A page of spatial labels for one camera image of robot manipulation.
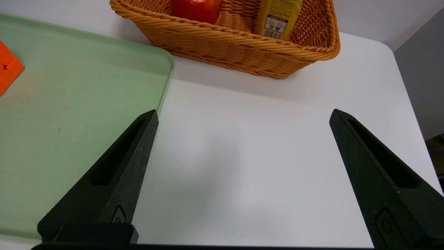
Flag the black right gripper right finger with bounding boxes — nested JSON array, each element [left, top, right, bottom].
[[329, 109, 444, 248]]

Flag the orange wicker basket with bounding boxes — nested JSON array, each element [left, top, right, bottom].
[[110, 0, 341, 79]]

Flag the light green plastic tray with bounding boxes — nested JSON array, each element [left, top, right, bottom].
[[0, 13, 175, 241]]

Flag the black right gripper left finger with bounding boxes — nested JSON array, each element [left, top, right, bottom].
[[37, 110, 159, 243]]

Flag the red apple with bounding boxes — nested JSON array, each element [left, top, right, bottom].
[[170, 0, 223, 25]]

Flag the colourful puzzle cube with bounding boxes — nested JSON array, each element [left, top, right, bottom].
[[0, 40, 25, 97]]

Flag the yellow crisps box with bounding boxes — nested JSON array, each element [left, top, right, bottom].
[[254, 0, 303, 41]]

